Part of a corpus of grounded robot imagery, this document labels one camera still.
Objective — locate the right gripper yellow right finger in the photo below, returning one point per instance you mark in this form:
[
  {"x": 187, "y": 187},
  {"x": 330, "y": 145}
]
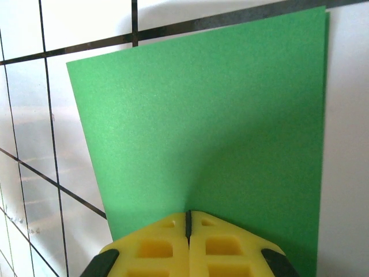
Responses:
[{"x": 236, "y": 254}]

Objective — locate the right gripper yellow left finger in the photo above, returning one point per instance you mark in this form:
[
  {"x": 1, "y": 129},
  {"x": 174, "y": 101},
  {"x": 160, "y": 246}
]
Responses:
[{"x": 138, "y": 254}]

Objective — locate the green paper sheet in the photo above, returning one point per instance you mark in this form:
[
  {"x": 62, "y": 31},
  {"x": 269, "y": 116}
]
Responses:
[{"x": 201, "y": 115}]

